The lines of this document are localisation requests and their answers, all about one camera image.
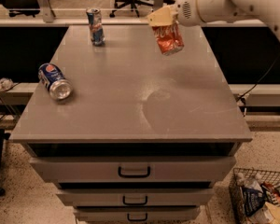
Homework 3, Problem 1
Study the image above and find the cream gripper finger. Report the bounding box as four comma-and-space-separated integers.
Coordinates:
147, 11, 163, 26

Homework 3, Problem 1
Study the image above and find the red coke can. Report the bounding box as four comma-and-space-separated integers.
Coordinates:
152, 23, 184, 56

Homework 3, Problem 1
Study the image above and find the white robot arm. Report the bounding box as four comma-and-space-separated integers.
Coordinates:
147, 0, 280, 42

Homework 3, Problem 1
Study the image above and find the blue red bull can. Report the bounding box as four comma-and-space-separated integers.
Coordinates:
86, 8, 105, 46

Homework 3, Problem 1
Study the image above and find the blue pepsi can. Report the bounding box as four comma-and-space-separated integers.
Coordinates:
38, 63, 73, 101

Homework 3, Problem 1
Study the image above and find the grey drawer cabinet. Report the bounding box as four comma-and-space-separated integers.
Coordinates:
11, 25, 251, 224

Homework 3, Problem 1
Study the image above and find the blue snack bag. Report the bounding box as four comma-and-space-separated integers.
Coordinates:
242, 188, 265, 217

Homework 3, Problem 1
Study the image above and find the red snack bag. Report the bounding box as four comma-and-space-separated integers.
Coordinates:
260, 182, 280, 205

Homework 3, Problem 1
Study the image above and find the yellow snack bag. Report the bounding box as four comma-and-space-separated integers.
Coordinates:
265, 203, 280, 224

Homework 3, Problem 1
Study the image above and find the black cable right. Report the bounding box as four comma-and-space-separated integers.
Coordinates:
234, 49, 280, 117

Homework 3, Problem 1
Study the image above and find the top drawer black handle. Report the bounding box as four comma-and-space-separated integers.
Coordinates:
118, 166, 151, 178

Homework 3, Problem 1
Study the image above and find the drawer black handle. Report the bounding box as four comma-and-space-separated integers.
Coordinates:
122, 196, 148, 206
127, 214, 148, 222
118, 166, 151, 178

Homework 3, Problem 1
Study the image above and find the middle drawer black handle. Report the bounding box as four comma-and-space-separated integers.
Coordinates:
122, 196, 148, 206

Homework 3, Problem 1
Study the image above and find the bottom drawer black handle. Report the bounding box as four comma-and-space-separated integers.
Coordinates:
127, 214, 148, 222

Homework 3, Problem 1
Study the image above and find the wire basket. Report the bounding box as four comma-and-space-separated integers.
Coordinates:
229, 168, 280, 224

